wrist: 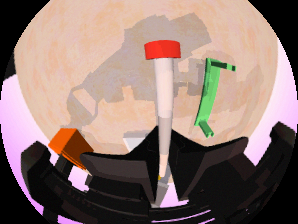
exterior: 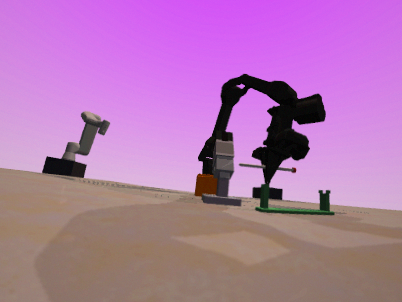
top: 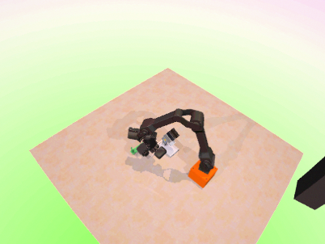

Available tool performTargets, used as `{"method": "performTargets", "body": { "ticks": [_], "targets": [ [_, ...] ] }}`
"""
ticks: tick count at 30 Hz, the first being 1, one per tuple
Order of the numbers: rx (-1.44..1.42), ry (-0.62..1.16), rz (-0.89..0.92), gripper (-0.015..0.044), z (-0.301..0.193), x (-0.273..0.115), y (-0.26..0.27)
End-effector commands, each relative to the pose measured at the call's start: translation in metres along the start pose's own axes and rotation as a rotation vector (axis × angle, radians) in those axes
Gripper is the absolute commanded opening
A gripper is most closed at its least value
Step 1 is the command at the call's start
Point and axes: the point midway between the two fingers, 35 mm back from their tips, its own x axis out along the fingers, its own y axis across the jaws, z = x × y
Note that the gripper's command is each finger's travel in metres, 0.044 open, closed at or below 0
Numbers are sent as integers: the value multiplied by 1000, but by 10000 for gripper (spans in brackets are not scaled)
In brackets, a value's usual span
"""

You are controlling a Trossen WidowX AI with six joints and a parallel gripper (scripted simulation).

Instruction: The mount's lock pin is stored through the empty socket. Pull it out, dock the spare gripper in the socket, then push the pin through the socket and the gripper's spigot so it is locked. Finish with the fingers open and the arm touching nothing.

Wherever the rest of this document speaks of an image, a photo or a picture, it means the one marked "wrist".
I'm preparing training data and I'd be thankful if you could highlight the white pin with red cap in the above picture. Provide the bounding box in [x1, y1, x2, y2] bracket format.
[145, 40, 181, 177]

